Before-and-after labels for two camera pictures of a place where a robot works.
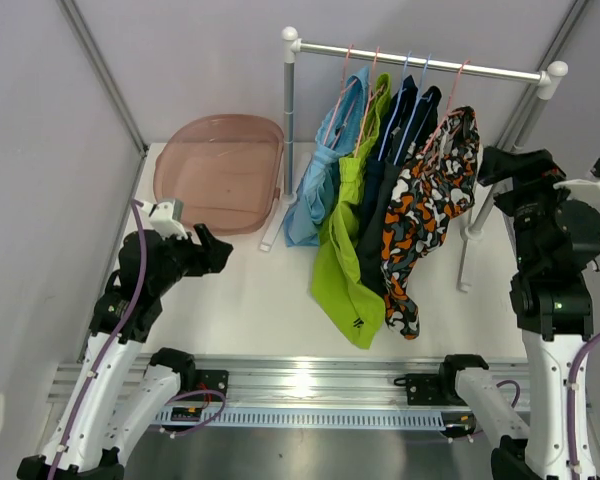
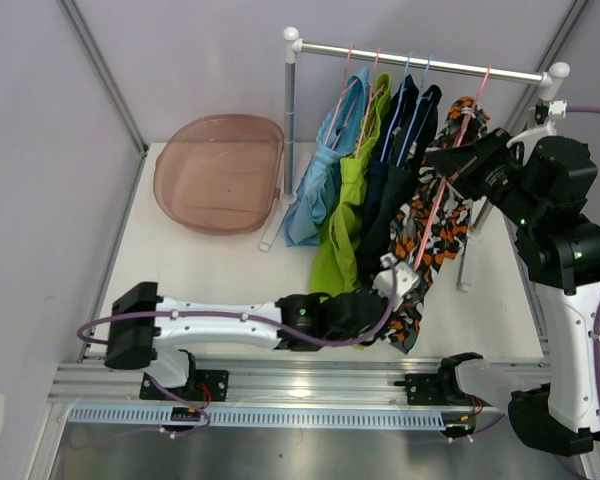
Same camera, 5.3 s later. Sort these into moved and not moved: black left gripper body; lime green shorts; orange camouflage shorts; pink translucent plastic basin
Moved: black left gripper body; orange camouflage shorts
Not moved: pink translucent plastic basin; lime green shorts
